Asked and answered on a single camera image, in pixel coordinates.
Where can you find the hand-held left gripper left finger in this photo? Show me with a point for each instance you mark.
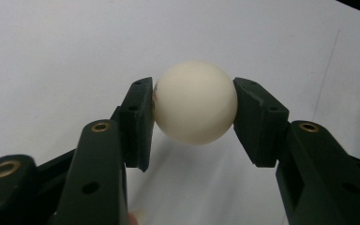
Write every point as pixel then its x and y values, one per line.
pixel 97 168

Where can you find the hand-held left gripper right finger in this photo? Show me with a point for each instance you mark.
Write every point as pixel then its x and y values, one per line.
pixel 309 168

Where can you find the white ball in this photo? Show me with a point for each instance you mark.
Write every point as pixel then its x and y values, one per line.
pixel 195 103

